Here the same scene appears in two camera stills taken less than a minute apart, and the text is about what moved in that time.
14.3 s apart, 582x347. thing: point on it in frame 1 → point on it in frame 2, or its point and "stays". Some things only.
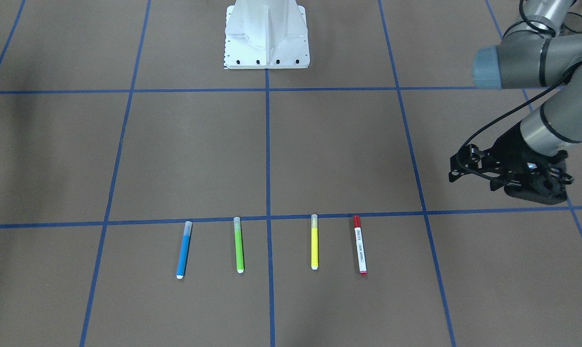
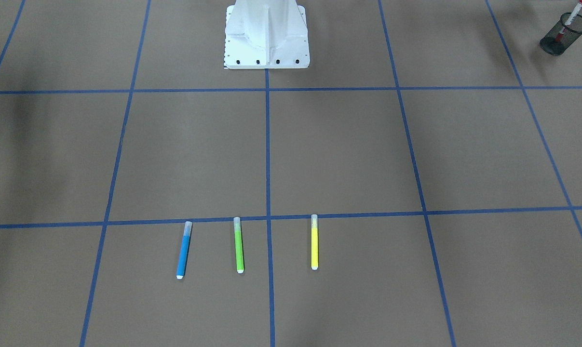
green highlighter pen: x=238 y=245 stays
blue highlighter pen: x=182 y=259 stays
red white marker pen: x=360 y=248 → x=579 y=6
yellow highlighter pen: x=314 y=242 stays
